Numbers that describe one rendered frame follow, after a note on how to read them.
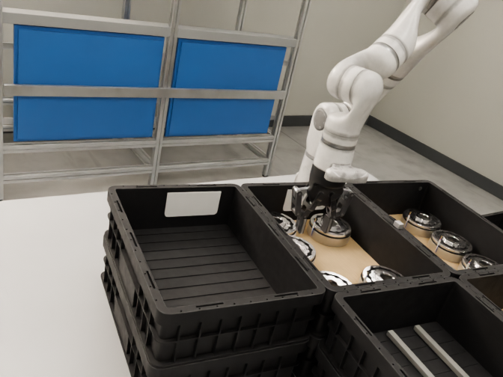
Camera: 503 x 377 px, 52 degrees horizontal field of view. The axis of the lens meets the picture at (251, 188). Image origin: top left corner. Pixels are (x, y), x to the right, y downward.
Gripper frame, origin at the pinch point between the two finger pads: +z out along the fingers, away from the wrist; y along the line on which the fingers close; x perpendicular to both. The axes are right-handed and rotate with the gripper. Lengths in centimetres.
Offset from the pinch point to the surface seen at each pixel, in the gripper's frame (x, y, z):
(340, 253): -1.8, -10.4, 8.8
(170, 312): 25.4, 36.4, -1.0
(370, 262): 1.7, -16.5, 8.8
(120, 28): -181, 20, 0
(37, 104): -173, 56, 39
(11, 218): -38, 61, 22
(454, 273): 19.6, -22.2, -1.0
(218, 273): 3.4, 20.9, 9.0
